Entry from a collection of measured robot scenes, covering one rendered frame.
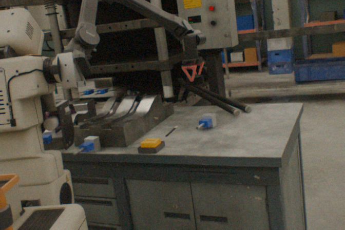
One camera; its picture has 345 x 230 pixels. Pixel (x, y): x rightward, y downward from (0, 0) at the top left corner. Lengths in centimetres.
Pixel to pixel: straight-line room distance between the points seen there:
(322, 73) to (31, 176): 427
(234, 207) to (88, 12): 90
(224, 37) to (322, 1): 588
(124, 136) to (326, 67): 386
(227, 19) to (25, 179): 138
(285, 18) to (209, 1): 564
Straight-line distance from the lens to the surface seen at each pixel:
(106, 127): 173
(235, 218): 160
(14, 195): 122
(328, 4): 809
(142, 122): 178
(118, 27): 250
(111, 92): 260
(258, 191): 152
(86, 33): 143
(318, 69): 523
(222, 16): 230
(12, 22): 139
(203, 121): 172
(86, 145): 165
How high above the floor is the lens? 131
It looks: 12 degrees down
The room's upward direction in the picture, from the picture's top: 8 degrees counter-clockwise
